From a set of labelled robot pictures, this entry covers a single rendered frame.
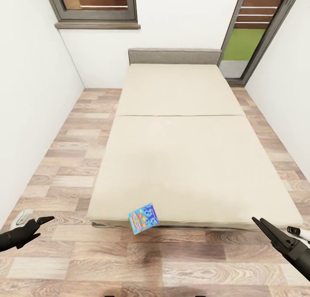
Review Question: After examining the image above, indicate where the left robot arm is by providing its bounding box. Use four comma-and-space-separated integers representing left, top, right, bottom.
0, 209, 54, 252

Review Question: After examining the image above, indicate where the board game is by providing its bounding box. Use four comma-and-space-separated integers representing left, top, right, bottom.
128, 203, 158, 234

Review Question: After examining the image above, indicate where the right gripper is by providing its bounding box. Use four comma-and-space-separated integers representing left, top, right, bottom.
252, 216, 310, 281

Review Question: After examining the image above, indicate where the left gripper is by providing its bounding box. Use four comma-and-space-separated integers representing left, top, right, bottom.
6, 216, 54, 250

